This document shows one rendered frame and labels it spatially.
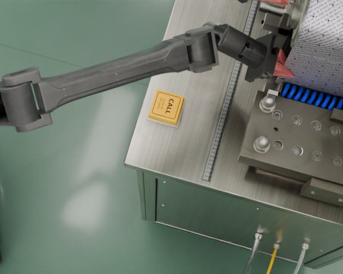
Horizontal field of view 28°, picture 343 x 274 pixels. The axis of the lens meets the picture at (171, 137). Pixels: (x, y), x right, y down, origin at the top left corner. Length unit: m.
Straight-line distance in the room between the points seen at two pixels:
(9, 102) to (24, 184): 1.31
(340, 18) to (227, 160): 0.48
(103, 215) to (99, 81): 1.25
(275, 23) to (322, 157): 0.31
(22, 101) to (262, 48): 0.52
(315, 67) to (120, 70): 0.42
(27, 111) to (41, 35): 1.48
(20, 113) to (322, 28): 0.59
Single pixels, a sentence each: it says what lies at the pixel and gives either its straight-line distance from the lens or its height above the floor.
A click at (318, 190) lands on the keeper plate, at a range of 1.56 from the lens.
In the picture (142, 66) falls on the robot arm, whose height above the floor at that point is 1.23.
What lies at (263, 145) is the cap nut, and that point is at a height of 1.07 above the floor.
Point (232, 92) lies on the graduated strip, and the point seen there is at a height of 0.90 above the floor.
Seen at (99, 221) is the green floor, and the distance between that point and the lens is 2.52.
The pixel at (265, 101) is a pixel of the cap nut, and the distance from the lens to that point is 1.51.
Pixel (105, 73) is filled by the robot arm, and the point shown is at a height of 1.25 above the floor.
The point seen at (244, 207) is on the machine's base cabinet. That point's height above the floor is 0.78.
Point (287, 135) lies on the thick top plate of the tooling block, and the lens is 1.54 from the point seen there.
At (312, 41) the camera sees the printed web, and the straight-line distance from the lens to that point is 1.37.
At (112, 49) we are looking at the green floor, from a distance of 2.70.
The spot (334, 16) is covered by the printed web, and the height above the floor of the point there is 1.31.
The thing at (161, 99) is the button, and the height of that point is 0.92.
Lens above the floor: 2.48
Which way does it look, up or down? 74 degrees down
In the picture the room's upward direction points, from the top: 5 degrees clockwise
